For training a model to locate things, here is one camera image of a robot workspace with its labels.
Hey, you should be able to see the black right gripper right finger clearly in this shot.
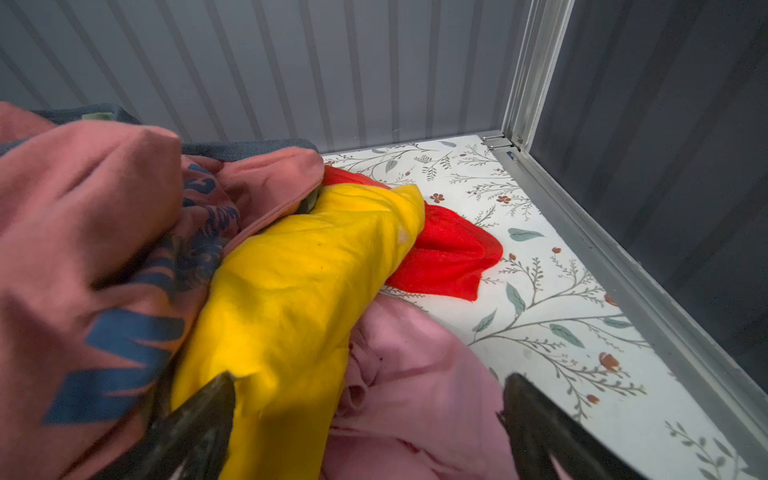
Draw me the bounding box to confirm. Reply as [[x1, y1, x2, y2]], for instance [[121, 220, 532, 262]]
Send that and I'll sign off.
[[500, 373, 644, 480]]

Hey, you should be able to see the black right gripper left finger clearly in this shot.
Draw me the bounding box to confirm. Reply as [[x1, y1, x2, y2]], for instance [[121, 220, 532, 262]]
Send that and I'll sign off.
[[93, 372, 236, 480]]

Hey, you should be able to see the yellow t-shirt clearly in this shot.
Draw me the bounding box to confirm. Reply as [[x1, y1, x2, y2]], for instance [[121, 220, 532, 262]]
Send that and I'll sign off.
[[171, 184, 425, 479]]

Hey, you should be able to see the red cloth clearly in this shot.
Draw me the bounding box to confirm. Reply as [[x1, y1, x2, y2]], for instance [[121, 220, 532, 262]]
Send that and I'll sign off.
[[285, 166, 503, 313]]

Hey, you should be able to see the floral table mat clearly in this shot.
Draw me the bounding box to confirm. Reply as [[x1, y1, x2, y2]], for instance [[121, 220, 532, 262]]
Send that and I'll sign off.
[[325, 135, 767, 479]]

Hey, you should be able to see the light pink shirt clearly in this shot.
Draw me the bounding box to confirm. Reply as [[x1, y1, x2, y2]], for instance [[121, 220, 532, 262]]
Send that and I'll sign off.
[[320, 293, 571, 480]]

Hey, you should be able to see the salmon pink printed shirt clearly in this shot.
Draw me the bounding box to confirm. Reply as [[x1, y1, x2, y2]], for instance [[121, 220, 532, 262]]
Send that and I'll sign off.
[[1, 103, 324, 479]]

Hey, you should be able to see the aluminium frame rail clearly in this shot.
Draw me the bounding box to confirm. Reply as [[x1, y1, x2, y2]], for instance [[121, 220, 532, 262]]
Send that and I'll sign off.
[[487, 1, 767, 479]]

